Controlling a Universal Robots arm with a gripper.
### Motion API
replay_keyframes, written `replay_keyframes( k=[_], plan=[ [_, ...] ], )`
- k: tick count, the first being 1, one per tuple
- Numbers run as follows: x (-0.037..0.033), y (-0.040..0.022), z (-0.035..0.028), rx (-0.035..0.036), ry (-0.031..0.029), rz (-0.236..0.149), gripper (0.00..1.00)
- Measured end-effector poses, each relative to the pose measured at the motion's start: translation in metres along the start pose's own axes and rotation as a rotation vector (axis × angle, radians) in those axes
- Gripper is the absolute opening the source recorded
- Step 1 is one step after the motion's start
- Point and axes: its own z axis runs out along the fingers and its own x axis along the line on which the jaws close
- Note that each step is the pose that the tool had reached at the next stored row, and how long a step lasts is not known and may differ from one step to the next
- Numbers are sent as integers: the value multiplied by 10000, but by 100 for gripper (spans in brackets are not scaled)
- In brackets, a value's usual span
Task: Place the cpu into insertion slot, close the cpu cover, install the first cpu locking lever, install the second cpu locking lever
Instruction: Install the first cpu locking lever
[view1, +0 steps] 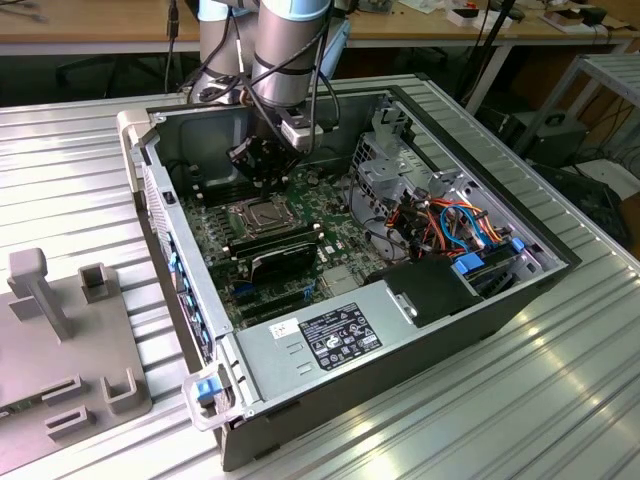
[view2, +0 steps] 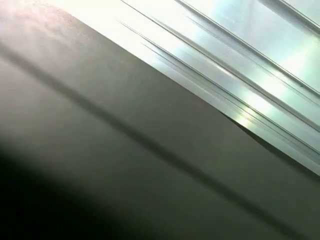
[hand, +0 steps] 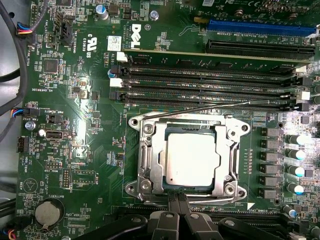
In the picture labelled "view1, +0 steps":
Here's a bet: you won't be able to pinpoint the metal socket cover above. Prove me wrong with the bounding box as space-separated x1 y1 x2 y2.
232 196 294 240

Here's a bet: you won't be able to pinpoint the CPU socket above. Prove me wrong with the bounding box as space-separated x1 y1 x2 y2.
228 194 296 242

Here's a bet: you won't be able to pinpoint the black expansion slot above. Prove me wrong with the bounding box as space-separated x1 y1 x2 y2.
234 285 309 312
242 299 307 324

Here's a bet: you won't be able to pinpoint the installed RAM stick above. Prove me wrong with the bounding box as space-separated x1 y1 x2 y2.
228 227 324 261

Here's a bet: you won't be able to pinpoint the green motherboard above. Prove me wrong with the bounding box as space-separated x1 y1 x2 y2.
175 162 374 332

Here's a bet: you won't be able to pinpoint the silver drive cage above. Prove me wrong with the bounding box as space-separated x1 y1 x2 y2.
349 130 437 227

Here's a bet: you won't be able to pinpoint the pale blue teach pendant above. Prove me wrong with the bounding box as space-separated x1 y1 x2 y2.
317 19 352 81

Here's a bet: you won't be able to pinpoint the silver chipset heatsink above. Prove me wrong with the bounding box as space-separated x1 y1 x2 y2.
323 266 362 297

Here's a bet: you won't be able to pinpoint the silver power supply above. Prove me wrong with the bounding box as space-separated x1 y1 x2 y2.
233 278 420 407

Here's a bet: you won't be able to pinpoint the wooden desk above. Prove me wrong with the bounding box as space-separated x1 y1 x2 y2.
0 0 640 57

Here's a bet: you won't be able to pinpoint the black plastic shroud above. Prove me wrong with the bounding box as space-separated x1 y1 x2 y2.
367 253 485 330

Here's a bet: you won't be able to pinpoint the blue disk carrier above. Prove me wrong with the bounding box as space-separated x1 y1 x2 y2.
451 238 525 281

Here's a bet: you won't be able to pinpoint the blue case latch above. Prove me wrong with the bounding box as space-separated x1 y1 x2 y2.
195 378 220 404

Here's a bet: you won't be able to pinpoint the white box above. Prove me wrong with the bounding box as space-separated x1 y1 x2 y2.
446 5 515 30

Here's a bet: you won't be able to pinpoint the open grey PC case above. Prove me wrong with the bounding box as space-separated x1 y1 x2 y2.
115 83 585 474

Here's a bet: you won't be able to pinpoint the grey parts rack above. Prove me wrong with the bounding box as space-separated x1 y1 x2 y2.
0 248 155 464

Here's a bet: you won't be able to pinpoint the brown box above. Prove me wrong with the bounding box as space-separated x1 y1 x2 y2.
541 8 585 32

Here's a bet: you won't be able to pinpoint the green spare RAM stick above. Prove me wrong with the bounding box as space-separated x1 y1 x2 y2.
0 394 45 419

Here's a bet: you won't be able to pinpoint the large white wrist camera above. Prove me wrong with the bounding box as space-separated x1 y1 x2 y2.
278 110 324 152

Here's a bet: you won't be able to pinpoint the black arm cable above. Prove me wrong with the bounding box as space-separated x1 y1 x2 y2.
297 9 344 154

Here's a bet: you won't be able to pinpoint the blue data wire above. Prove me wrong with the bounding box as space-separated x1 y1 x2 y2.
438 199 487 253

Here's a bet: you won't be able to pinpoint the orange yellow power wires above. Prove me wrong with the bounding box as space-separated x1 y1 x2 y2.
387 196 506 261

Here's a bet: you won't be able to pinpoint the clear plastic case handle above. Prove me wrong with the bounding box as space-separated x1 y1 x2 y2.
181 363 239 434

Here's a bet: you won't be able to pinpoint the black box with handle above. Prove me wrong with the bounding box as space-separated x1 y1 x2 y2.
528 112 590 167

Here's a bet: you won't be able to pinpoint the grey metal shelf frame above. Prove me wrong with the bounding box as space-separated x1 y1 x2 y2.
513 52 640 169

